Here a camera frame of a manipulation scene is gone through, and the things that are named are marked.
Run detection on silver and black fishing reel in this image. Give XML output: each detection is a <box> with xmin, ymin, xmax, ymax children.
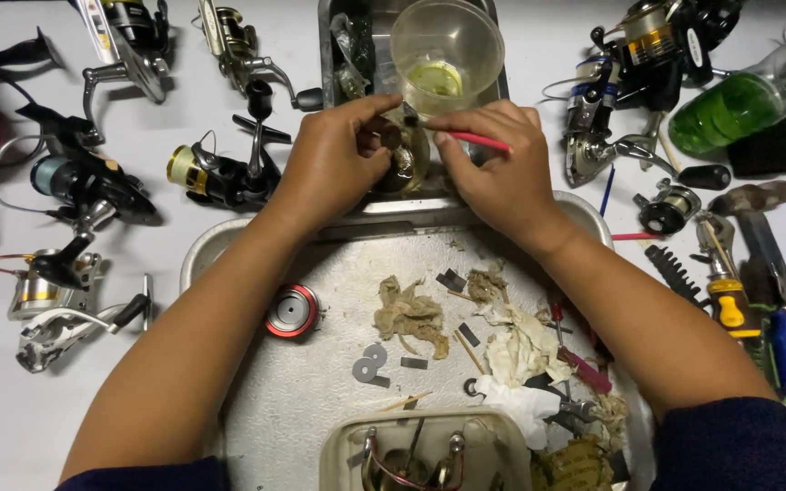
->
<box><xmin>67</xmin><ymin>0</ymin><xmax>173</xmax><ymax>148</ymax></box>

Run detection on red and silver spool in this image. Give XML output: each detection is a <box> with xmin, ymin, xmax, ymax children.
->
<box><xmin>264</xmin><ymin>283</ymin><xmax>322</xmax><ymax>340</ymax></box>

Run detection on yellow handled screwdriver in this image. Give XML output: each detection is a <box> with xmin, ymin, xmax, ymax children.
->
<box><xmin>705</xmin><ymin>276</ymin><xmax>764</xmax><ymax>341</ymax></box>

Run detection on red thin brush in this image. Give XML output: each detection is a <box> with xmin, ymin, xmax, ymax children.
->
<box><xmin>403</xmin><ymin>115</ymin><xmax>514</xmax><ymax>153</ymax></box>

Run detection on greasy gold reel spool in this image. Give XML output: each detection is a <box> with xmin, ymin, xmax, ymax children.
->
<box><xmin>371</xmin><ymin>117</ymin><xmax>432</xmax><ymax>196</ymax></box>

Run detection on person's dark blue right sleeve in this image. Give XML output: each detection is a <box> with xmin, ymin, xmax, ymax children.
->
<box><xmin>649</xmin><ymin>397</ymin><xmax>786</xmax><ymax>491</ymax></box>

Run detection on gold and black slim reel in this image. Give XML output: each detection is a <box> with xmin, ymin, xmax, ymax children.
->
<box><xmin>194</xmin><ymin>0</ymin><xmax>326</xmax><ymax>114</ymax></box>

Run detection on yellowish printed wrapper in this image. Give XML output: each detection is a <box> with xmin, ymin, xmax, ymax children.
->
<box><xmin>531</xmin><ymin>436</ymin><xmax>615</xmax><ymax>491</ymax></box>

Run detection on black reel with gold spool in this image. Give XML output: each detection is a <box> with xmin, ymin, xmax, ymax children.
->
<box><xmin>166</xmin><ymin>78</ymin><xmax>296</xmax><ymax>210</ymax></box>

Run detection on black reel with blue line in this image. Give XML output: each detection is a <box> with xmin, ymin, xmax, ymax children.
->
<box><xmin>0</xmin><ymin>102</ymin><xmax>163</xmax><ymax>237</ymax></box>

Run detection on clear bottle with green liquid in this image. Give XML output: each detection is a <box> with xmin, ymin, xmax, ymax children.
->
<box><xmin>667</xmin><ymin>19</ymin><xmax>786</xmax><ymax>158</ymax></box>

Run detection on silver reel with blue spool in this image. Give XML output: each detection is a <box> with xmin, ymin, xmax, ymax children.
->
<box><xmin>542</xmin><ymin>53</ymin><xmax>732</xmax><ymax>192</ymax></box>

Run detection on person's dark blue sleeve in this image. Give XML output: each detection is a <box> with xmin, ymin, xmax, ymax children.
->
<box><xmin>55</xmin><ymin>456</ymin><xmax>232</xmax><ymax>491</ymax></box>
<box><xmin>649</xmin><ymin>397</ymin><xmax>786</xmax><ymax>491</ymax></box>

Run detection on dirty brown tissue wad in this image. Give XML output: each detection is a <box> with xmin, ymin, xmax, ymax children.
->
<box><xmin>373</xmin><ymin>275</ymin><xmax>450</xmax><ymax>361</ymax></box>

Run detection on black reel with gold ring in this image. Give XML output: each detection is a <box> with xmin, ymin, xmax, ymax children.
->
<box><xmin>589</xmin><ymin>0</ymin><xmax>750</xmax><ymax>113</ymax></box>

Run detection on clear plastic cup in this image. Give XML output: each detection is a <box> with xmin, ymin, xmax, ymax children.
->
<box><xmin>389</xmin><ymin>0</ymin><xmax>506</xmax><ymax>118</ymax></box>

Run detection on black cloth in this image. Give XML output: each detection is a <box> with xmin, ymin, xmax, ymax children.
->
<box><xmin>726</xmin><ymin>119</ymin><xmax>786</xmax><ymax>180</ymax></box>

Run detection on person's right hand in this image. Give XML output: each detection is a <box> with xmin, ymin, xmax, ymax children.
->
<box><xmin>423</xmin><ymin>99</ymin><xmax>577</xmax><ymax>256</ymax></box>

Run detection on crumpled white tissue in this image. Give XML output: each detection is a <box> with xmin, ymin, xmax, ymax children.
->
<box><xmin>471</xmin><ymin>300</ymin><xmax>574</xmax><ymax>451</ymax></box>

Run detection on pink handled tool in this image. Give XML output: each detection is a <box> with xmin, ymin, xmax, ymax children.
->
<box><xmin>556</xmin><ymin>346</ymin><xmax>614</xmax><ymax>396</ymax></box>

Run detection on cream plastic container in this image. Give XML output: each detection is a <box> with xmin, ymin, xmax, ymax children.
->
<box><xmin>318</xmin><ymin>407</ymin><xmax>532</xmax><ymax>491</ymax></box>

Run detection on blue handled pliers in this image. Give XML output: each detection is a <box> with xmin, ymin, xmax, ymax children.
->
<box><xmin>708</xmin><ymin>180</ymin><xmax>786</xmax><ymax>405</ymax></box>

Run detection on person's dark blue left sleeve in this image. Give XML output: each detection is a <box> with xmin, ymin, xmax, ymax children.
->
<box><xmin>55</xmin><ymin>456</ymin><xmax>232</xmax><ymax>491</ymax></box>

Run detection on silver reel with gold band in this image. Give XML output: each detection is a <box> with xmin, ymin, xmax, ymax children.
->
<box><xmin>0</xmin><ymin>234</ymin><xmax>104</xmax><ymax>323</ymax></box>

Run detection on silver bail wire part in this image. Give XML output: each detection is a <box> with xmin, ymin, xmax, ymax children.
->
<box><xmin>362</xmin><ymin>417</ymin><xmax>467</xmax><ymax>491</ymax></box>

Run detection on large aluminium tray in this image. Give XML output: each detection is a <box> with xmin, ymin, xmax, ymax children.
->
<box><xmin>179</xmin><ymin>190</ymin><xmax>656</xmax><ymax>491</ymax></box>

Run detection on crumpled clear plastic bag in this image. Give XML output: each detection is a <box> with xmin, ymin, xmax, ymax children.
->
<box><xmin>327</xmin><ymin>11</ymin><xmax>375</xmax><ymax>101</ymax></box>

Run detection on person's left hand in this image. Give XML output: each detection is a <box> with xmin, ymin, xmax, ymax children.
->
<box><xmin>265</xmin><ymin>93</ymin><xmax>405</xmax><ymax>236</ymax></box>

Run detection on black ridged plastic part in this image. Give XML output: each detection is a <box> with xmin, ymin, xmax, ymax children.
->
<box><xmin>643</xmin><ymin>243</ymin><xmax>709</xmax><ymax>309</ymax></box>

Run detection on small steel tray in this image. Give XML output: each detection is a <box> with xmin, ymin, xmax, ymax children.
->
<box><xmin>317</xmin><ymin>0</ymin><xmax>510</xmax><ymax>200</ymax></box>

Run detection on worn white fishing reel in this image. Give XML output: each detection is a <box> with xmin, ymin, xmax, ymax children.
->
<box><xmin>15</xmin><ymin>273</ymin><xmax>156</xmax><ymax>375</ymax></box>

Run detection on small red screwdriver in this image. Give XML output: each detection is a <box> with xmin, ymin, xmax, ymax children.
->
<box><xmin>547</xmin><ymin>285</ymin><xmax>573</xmax><ymax>350</ymax></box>

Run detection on blue thin stick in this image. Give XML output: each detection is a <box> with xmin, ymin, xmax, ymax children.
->
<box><xmin>598</xmin><ymin>164</ymin><xmax>617</xmax><ymax>218</ymax></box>

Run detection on small silver reel body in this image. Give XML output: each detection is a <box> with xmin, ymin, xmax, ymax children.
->
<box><xmin>632</xmin><ymin>178</ymin><xmax>703</xmax><ymax>237</ymax></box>

